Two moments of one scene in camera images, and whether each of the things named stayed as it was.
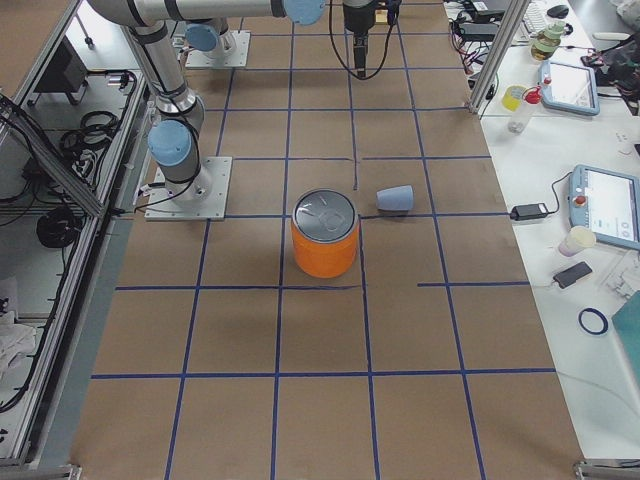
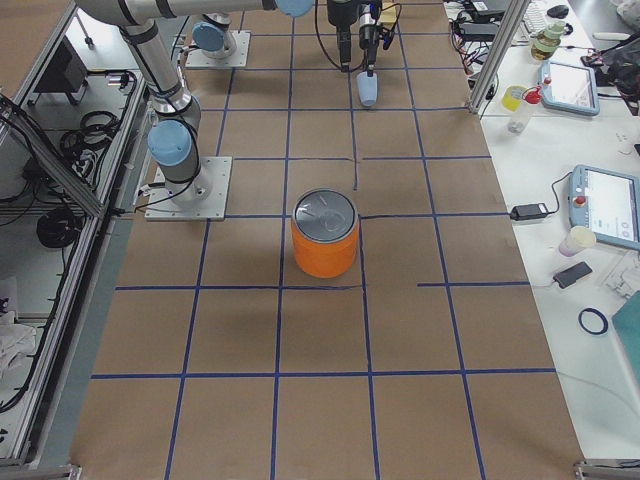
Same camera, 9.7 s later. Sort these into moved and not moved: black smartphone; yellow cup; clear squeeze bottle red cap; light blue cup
Moved: light blue cup
Not moved: black smartphone; yellow cup; clear squeeze bottle red cap
